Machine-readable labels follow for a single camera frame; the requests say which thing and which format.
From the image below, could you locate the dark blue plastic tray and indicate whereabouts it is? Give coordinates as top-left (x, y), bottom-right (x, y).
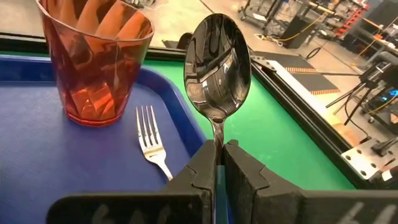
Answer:
top-left (0, 54), bottom-right (208, 224)

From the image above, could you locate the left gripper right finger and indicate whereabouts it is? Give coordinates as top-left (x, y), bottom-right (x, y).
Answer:
top-left (223, 139), bottom-right (398, 224)

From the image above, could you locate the black tripod stand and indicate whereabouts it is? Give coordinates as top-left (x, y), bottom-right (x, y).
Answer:
top-left (325, 61), bottom-right (398, 126)

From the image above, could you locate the red faceted plastic cup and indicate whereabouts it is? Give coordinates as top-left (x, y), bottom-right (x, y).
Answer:
top-left (35, 0), bottom-right (155, 128)

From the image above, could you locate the yellow cable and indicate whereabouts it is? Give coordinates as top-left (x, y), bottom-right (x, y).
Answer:
top-left (269, 11), bottom-right (328, 44)

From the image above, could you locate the spoon with blue handle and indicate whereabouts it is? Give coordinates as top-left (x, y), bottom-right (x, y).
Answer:
top-left (183, 12), bottom-right (252, 224)

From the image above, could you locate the fork with orange handle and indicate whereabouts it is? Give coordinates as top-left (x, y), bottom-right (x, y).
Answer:
top-left (135, 105), bottom-right (174, 182)

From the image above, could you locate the silver metal mounting plate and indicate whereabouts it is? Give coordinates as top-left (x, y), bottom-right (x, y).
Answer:
top-left (340, 138), bottom-right (396, 181)

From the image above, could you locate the black mat with orange stripes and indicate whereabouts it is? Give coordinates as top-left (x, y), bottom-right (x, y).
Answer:
top-left (291, 72), bottom-right (341, 96)
top-left (252, 50), bottom-right (312, 73)

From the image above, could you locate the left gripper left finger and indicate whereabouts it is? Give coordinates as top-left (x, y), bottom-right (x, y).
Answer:
top-left (45, 139), bottom-right (218, 224)

